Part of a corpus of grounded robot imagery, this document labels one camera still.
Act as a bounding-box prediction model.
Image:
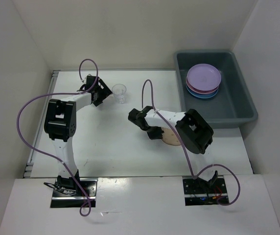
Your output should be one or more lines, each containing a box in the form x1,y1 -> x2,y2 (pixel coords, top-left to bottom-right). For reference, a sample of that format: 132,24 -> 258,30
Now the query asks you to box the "clear plastic cup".
112,84 -> 127,104

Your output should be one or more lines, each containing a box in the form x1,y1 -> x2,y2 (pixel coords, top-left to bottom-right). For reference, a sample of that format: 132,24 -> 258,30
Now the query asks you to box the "brown translucent square plate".
162,128 -> 181,146

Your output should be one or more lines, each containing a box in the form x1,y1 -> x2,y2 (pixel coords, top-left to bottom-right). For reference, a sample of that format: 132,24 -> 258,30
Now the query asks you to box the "pink round plate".
186,79 -> 219,94

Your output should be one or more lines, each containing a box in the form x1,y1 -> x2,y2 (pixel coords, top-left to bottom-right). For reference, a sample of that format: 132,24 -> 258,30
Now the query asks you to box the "blue round plate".
186,86 -> 218,99

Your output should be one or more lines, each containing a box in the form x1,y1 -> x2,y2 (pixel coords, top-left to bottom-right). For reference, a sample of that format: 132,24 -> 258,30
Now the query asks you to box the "purple round plate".
187,64 -> 222,91

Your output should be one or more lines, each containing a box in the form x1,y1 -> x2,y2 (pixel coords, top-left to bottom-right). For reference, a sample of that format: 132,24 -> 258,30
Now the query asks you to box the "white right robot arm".
128,106 -> 218,192

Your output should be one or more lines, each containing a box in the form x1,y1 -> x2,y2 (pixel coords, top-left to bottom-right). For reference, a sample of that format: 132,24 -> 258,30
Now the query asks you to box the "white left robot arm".
44,74 -> 112,196

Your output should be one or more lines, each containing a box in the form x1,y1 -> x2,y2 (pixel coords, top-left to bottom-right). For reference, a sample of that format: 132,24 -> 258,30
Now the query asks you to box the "grey plastic bin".
174,49 -> 258,129

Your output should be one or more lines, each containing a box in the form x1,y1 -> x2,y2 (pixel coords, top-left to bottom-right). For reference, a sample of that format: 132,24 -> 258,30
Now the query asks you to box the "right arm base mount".
182,171 -> 229,206

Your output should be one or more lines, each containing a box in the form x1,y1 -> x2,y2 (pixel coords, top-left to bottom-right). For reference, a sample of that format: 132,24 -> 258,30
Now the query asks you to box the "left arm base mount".
44,179 -> 97,208

